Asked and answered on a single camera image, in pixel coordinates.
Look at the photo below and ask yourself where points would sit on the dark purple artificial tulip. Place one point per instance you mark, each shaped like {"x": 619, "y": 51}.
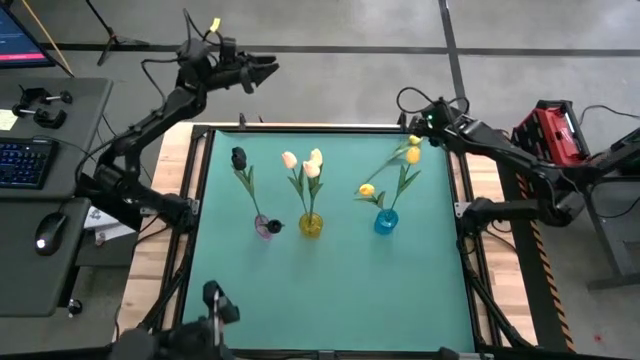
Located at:
{"x": 239, "y": 158}

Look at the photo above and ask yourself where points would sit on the black aluminum table frame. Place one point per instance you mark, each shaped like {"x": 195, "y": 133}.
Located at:
{"x": 209, "y": 150}

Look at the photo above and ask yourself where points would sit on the yellow glass vase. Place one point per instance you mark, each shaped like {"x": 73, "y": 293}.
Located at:
{"x": 311, "y": 227}

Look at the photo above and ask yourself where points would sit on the dark green flower stem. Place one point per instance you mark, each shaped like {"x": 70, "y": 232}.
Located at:
{"x": 274, "y": 226}

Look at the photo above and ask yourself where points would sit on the black table camera mount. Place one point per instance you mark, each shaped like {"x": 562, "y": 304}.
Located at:
{"x": 220, "y": 305}

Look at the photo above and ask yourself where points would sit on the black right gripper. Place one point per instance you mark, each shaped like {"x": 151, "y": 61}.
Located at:
{"x": 435, "y": 122}

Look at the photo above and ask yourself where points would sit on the black computer mouse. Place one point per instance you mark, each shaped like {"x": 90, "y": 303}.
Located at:
{"x": 50, "y": 232}

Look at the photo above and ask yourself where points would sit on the black desk clamp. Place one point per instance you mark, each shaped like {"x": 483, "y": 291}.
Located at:
{"x": 42, "y": 95}
{"x": 42, "y": 118}

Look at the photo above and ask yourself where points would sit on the black yellow striped rig base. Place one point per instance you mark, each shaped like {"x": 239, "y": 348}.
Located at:
{"x": 542, "y": 280}

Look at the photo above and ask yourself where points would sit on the red black tool case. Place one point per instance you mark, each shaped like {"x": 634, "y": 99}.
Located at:
{"x": 550, "y": 132}

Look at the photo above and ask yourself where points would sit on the white paper sheets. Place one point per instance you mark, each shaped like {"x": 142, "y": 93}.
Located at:
{"x": 107, "y": 227}

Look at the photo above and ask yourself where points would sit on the black tripod stand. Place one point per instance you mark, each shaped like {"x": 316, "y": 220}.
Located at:
{"x": 114, "y": 39}

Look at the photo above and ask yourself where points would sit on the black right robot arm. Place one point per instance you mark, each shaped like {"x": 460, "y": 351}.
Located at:
{"x": 500, "y": 145}

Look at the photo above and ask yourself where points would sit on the yellow stick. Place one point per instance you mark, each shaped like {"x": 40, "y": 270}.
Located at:
{"x": 47, "y": 36}

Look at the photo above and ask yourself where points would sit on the monitor with blue screen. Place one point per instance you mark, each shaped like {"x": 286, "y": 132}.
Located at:
{"x": 20, "y": 40}

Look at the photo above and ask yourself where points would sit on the purple glass vase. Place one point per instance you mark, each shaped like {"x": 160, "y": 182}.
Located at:
{"x": 261, "y": 227}

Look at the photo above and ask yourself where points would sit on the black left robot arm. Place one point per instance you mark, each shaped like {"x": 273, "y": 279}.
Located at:
{"x": 150, "y": 120}

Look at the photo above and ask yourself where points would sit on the black table edge clamp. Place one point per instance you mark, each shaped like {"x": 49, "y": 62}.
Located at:
{"x": 242, "y": 120}
{"x": 402, "y": 120}

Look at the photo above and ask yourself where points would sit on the blue glass vase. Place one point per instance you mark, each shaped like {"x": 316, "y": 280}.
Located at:
{"x": 386, "y": 222}

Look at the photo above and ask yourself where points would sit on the green stem behind vases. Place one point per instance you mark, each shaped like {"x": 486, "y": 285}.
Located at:
{"x": 414, "y": 140}

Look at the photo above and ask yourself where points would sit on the teal table mat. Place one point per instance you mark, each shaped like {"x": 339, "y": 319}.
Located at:
{"x": 330, "y": 280}

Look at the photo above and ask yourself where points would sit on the yellow sticky note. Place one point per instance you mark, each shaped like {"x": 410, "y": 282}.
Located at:
{"x": 6, "y": 120}

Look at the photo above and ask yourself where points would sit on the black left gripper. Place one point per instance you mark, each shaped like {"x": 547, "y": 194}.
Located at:
{"x": 227, "y": 72}

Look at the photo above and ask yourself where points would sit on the black computer desk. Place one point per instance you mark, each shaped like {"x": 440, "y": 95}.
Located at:
{"x": 75, "y": 150}

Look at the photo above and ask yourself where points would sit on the round yellow artificial flower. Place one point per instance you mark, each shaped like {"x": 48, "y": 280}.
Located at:
{"x": 366, "y": 189}

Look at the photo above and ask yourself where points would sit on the black backlit keyboard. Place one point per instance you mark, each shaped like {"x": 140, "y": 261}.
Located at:
{"x": 25, "y": 165}

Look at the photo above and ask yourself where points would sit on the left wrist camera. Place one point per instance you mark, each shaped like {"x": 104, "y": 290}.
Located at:
{"x": 228, "y": 49}

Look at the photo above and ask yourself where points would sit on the yellow artificial tulip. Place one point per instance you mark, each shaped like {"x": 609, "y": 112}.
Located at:
{"x": 413, "y": 155}

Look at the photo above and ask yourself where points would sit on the black side table frame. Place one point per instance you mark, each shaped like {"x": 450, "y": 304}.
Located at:
{"x": 610, "y": 225}

